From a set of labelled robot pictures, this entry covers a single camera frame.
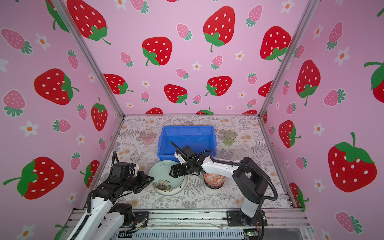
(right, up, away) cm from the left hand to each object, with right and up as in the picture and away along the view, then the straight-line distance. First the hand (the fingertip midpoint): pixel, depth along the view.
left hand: (154, 178), depth 77 cm
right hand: (+9, +1, +5) cm, 11 cm away
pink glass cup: (-16, +20, +37) cm, 45 cm away
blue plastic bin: (+24, +19, +29) cm, 42 cm away
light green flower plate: (+4, -2, +1) cm, 5 cm away
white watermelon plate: (+12, -8, +3) cm, 15 cm away
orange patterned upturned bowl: (+32, -3, +2) cm, 32 cm away
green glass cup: (+45, +20, +24) cm, 55 cm away
